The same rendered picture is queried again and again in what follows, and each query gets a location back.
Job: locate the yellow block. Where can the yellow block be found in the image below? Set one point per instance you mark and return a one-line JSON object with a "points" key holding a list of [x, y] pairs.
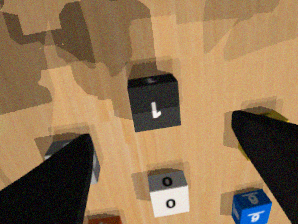
{"points": [[271, 114]]}

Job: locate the blue block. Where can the blue block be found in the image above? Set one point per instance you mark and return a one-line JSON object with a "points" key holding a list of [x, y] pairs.
{"points": [[251, 207]]}

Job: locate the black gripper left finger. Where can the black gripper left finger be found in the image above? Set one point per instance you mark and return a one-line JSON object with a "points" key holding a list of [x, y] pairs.
{"points": [[55, 192]]}

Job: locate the orange block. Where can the orange block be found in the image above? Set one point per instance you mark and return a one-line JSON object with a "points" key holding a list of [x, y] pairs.
{"points": [[108, 220]]}

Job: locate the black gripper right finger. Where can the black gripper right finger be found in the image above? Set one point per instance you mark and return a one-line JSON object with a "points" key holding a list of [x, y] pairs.
{"points": [[272, 146]]}

